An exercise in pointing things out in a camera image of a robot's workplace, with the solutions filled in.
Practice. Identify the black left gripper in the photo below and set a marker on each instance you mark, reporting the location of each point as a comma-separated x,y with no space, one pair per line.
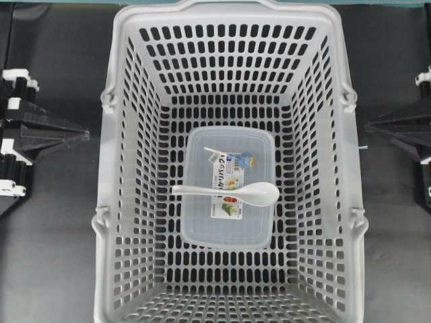
30,132

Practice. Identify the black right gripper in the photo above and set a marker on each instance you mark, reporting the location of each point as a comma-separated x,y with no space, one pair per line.
408,128

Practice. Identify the grey plastic shopping basket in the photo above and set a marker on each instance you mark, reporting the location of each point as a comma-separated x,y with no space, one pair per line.
276,67

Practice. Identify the white chinese soup spoon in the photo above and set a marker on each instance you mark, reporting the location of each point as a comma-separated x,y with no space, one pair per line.
259,194

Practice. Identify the clear plastic food container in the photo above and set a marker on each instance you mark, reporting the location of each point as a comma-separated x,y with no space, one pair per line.
254,230

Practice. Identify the printed paper product label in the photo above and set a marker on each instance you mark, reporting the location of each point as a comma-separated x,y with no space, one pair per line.
228,174

